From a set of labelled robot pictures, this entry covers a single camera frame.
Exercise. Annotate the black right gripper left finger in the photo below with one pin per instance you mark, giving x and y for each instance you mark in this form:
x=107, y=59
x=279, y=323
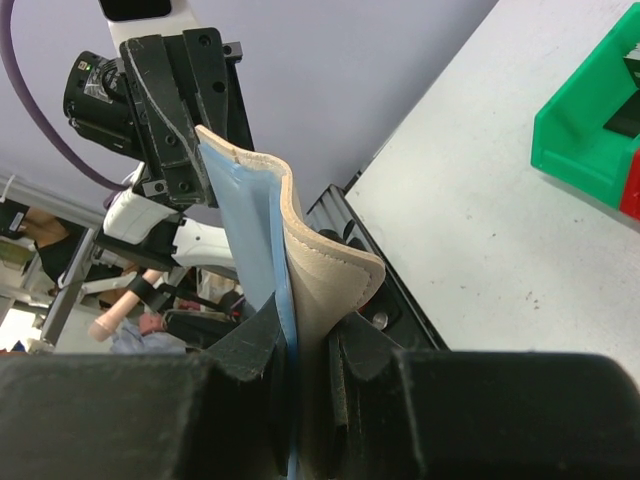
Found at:
x=218, y=414

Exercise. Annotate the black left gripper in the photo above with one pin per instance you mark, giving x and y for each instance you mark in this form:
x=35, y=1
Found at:
x=175, y=83

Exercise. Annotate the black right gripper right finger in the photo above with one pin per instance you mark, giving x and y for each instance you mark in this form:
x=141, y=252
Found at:
x=425, y=414

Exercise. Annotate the beige leather card holder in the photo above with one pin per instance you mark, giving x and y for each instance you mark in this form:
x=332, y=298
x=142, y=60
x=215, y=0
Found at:
x=323, y=288

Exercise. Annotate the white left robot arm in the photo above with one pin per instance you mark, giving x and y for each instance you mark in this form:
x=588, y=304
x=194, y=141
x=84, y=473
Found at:
x=141, y=226

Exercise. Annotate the cards in green bin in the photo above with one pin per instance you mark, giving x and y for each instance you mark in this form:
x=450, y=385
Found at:
x=622, y=99

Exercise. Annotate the red plastic bin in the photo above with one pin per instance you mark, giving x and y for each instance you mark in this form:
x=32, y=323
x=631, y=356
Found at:
x=630, y=199

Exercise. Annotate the green plastic bin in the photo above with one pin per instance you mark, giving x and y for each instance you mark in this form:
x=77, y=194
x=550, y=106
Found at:
x=569, y=142

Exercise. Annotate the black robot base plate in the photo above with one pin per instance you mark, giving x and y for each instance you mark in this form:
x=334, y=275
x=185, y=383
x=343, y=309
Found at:
x=384, y=299

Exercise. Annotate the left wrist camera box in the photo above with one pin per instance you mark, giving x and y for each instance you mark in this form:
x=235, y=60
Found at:
x=133, y=19

